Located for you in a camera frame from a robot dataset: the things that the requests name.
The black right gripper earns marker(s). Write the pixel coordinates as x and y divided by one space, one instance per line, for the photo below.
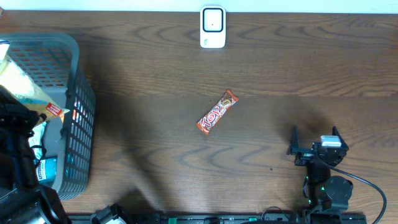
305 155

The orange Top chocolate bar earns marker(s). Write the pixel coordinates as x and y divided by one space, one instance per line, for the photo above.
207 123

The mint green wipes pack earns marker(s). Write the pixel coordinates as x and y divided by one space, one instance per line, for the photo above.
35 142

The cream snack chips bag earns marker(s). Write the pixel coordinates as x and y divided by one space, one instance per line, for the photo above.
24 90

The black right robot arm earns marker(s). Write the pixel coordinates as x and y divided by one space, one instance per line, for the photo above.
326 193

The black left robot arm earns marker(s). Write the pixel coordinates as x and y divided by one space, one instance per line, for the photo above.
27 201

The white barcode scanner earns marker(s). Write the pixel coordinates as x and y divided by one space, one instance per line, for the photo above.
212 27

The blue Listerine mouthwash bottle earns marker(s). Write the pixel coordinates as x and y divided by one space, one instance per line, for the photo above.
46 170

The grey plastic shopping basket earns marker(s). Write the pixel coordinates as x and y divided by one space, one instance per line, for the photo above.
52 61

